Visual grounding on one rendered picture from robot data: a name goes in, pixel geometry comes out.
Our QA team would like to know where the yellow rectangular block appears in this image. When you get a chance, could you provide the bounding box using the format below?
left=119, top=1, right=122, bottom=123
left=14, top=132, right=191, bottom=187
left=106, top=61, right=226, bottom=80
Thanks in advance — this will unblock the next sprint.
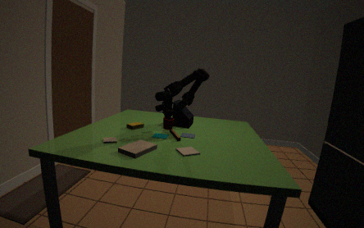
left=126, top=122, right=143, bottom=130

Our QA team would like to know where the tan flat square tile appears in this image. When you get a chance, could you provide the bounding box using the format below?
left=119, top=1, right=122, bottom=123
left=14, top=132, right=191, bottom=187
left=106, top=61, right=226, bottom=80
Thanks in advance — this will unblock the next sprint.
left=175, top=147, right=200, bottom=157

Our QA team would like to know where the tan flat box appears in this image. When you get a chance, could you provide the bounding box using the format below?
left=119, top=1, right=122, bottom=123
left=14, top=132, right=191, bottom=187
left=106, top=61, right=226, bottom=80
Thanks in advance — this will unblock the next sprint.
left=118, top=140, right=157, bottom=158

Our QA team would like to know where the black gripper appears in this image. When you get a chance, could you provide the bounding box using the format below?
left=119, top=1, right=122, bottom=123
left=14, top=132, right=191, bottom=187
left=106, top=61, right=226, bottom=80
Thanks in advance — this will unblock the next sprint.
left=162, top=101, right=176, bottom=120

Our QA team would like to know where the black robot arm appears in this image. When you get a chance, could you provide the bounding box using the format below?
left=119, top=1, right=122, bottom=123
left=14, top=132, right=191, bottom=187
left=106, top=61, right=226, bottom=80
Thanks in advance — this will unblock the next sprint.
left=155, top=69, right=210, bottom=112

